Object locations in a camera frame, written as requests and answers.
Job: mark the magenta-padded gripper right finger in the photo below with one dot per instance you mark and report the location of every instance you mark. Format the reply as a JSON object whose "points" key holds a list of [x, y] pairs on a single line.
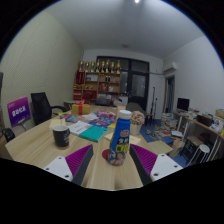
{"points": [[145, 159]]}

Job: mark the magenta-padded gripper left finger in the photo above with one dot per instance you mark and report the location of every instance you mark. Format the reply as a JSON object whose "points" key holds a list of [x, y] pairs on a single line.
{"points": [[78, 160]]}

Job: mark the blue drink bottle white cap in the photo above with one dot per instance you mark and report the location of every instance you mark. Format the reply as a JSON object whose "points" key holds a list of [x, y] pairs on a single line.
{"points": [[120, 140]]}

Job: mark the flat round red coaster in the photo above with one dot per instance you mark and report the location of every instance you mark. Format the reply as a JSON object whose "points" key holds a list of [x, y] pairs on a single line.
{"points": [[105, 155]]}

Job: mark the black cup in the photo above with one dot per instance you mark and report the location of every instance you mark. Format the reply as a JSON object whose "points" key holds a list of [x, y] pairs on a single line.
{"points": [[61, 137]]}

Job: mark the teal book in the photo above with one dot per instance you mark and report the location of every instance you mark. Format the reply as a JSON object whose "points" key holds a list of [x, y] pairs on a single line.
{"points": [[94, 133]]}

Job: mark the white booklet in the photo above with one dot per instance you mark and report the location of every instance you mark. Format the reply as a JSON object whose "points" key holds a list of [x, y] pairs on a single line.
{"points": [[80, 127]]}

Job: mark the pink flowers in white pot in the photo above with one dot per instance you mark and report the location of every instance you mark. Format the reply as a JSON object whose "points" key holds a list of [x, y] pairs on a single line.
{"points": [[137, 118]]}

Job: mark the pile of books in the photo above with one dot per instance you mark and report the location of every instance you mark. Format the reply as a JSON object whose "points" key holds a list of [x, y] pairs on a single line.
{"points": [[170, 125]]}

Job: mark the cream notebook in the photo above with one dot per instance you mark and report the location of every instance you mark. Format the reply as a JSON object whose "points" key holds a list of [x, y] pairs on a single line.
{"points": [[57, 122]]}

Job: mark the blue printed book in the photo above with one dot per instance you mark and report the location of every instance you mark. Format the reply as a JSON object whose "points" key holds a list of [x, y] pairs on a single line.
{"points": [[101, 122]]}

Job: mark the brown wooden stool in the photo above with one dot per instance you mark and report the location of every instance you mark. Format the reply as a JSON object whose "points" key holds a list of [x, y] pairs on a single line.
{"points": [[190, 141]]}

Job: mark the yellow gift box red ribbon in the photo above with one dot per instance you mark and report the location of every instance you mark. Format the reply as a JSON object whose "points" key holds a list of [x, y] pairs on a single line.
{"points": [[80, 109]]}

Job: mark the pink wrapped packet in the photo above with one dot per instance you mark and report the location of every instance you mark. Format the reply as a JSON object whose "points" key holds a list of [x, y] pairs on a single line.
{"points": [[106, 115]]}

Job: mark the black tripod stand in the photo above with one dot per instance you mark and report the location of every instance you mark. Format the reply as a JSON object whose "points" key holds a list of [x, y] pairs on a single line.
{"points": [[154, 106]]}

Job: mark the small upright wooden card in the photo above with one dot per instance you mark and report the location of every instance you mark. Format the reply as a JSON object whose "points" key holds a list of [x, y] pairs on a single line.
{"points": [[120, 110]]}

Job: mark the white round stool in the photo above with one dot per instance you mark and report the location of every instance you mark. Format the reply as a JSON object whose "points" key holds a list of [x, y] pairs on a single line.
{"points": [[202, 148]]}

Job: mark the black office chair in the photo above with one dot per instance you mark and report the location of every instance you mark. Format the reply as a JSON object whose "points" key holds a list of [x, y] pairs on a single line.
{"points": [[40, 106]]}

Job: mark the black computer monitor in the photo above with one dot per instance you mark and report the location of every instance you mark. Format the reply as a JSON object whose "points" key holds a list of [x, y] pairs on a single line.
{"points": [[183, 104]]}

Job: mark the wooden side desk white legs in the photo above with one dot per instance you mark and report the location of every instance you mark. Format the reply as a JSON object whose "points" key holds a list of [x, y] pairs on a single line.
{"points": [[208, 128]]}

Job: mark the black box on desk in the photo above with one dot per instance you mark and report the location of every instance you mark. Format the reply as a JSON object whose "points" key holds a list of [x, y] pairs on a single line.
{"points": [[204, 120]]}

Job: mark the black framed glass door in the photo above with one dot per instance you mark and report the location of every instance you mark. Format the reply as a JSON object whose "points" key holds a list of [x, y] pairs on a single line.
{"points": [[138, 86]]}

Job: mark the black mesh chair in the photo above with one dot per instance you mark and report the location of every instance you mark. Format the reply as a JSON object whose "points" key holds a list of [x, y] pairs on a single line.
{"points": [[8, 135]]}

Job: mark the purple sign board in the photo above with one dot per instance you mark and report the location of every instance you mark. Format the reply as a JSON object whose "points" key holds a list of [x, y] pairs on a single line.
{"points": [[19, 111]]}

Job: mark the wooden shelf unit with trophies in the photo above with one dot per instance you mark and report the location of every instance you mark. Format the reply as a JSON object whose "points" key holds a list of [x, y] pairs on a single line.
{"points": [[98, 85]]}

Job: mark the white air conditioner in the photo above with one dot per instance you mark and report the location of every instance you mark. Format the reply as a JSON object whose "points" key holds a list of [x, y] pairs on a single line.
{"points": [[170, 67]]}

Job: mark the ceiling light tube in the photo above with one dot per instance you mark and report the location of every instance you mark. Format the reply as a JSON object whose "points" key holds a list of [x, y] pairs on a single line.
{"points": [[137, 1]]}

